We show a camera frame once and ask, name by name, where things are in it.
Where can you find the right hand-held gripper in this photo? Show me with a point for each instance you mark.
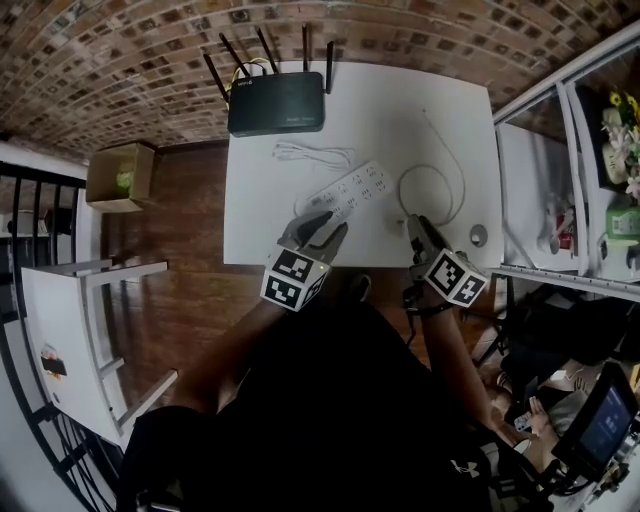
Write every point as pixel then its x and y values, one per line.
pixel 452 277

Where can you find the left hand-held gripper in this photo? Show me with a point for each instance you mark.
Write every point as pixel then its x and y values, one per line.
pixel 292 280

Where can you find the white power strip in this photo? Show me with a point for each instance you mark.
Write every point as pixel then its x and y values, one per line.
pixel 352 187

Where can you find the person's right forearm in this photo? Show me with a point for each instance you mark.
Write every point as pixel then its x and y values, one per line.
pixel 457 365

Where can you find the person's left forearm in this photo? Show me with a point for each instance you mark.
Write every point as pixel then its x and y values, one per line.
pixel 225 360

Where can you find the person's dark shoe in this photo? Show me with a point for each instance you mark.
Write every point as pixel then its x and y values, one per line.
pixel 361 287

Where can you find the black router with antennas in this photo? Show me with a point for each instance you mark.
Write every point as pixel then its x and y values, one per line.
pixel 277 105

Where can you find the white metal shelf rack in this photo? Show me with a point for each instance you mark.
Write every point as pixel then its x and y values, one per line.
pixel 545 165

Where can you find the red package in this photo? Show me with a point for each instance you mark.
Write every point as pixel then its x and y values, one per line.
pixel 565 230

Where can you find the person's dark shirt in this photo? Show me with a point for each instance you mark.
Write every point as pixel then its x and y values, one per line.
pixel 325 415

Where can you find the white charger block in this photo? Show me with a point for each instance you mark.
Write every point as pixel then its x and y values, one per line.
pixel 561 375

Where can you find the green box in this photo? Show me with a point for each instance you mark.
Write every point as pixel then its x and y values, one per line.
pixel 625 222

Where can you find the cardboard box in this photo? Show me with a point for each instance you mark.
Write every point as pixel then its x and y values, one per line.
pixel 107 192

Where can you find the bunch of flowers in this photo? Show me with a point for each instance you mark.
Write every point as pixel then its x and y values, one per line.
pixel 625 140

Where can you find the black tablet screen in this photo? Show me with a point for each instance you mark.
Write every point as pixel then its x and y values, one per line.
pixel 602 425

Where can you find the white side table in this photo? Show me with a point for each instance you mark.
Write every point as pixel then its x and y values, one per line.
pixel 55 310

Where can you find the black metal railing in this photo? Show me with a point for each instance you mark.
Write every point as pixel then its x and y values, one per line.
pixel 20 190

